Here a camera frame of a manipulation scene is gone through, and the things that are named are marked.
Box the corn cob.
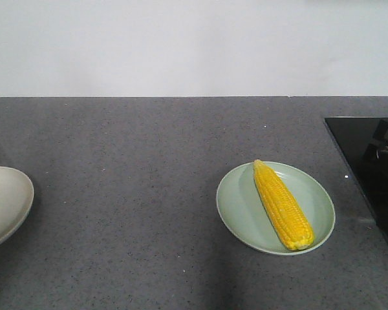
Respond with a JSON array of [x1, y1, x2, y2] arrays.
[[253, 160, 315, 251]]

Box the light green plate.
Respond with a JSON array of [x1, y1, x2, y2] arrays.
[[216, 161, 336, 256]]

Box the black glass stovetop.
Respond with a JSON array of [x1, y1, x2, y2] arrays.
[[325, 116, 388, 241]]

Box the white plate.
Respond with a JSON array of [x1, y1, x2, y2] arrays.
[[0, 166, 35, 245]]

